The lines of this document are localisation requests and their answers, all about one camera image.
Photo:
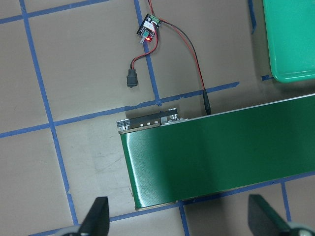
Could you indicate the green conveyor belt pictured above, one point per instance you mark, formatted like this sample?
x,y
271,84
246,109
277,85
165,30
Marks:
x,y
211,154

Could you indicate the small speed controller board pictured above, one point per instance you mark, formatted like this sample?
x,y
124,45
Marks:
x,y
148,28

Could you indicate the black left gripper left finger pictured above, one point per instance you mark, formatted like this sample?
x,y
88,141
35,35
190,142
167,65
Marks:
x,y
96,222

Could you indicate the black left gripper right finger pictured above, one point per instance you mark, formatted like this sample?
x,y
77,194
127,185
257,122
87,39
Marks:
x,y
263,220

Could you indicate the green plastic tray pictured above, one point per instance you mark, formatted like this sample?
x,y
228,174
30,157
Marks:
x,y
290,28

